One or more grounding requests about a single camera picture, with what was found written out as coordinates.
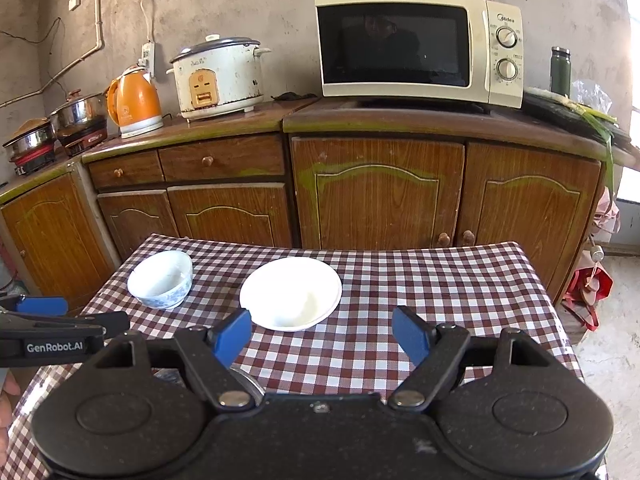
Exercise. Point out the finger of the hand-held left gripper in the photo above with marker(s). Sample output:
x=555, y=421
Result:
x=112, y=324
x=42, y=306

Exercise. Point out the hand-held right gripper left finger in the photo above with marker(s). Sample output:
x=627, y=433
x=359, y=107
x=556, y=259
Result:
x=232, y=336

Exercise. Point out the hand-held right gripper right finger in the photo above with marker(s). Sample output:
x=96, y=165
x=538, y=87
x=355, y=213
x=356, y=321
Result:
x=409, y=334

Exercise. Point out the stainless steel bowl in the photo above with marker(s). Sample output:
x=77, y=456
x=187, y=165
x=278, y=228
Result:
x=248, y=384

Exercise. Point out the blue floral bowl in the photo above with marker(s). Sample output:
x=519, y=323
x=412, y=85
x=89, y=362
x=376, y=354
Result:
x=160, y=277

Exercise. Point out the plain white bowl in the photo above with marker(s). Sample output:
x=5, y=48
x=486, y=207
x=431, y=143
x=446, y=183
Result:
x=292, y=292

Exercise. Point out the person's left hand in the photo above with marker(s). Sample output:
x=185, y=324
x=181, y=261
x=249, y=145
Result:
x=9, y=386

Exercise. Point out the red checkered tablecloth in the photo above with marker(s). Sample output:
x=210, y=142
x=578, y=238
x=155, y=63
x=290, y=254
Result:
x=425, y=285

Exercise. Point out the single-door wooden cabinet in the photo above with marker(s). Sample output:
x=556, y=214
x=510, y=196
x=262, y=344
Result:
x=55, y=235

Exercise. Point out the two-door wooden cabinet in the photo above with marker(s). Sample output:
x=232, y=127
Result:
x=380, y=195

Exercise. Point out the red electric cooker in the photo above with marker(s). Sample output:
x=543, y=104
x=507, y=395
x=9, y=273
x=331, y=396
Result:
x=82, y=139
x=35, y=160

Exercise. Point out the steel pot with brown lid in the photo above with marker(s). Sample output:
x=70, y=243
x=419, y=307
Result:
x=30, y=135

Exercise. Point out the red bag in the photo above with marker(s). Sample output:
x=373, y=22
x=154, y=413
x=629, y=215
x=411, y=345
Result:
x=587, y=290

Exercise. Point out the lidded steel pot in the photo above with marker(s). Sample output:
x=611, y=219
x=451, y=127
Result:
x=80, y=110

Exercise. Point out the orange electric kettle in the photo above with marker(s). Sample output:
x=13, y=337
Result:
x=137, y=102

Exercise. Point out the pink bag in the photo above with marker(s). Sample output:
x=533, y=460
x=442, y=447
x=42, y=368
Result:
x=606, y=215

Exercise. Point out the black cloth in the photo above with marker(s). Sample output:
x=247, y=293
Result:
x=290, y=96

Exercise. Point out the white rice cooker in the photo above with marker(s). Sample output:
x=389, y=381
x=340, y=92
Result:
x=220, y=77

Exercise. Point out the dark cutting board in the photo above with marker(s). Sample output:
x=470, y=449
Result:
x=555, y=115

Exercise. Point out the white power strip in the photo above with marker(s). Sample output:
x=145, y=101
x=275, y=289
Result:
x=148, y=57

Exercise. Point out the green onions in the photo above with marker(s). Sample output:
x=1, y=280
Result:
x=597, y=120

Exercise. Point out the cream microwave oven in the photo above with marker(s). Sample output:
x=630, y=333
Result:
x=400, y=45

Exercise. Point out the clear plastic bag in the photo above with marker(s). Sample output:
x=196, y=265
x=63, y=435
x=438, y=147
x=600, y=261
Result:
x=592, y=95

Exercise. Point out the green thermos bottle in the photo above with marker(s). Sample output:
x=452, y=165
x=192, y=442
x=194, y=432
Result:
x=560, y=72

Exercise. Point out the bright window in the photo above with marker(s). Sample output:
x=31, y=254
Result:
x=631, y=110

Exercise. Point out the white wall pipe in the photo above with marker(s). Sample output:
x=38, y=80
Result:
x=100, y=20

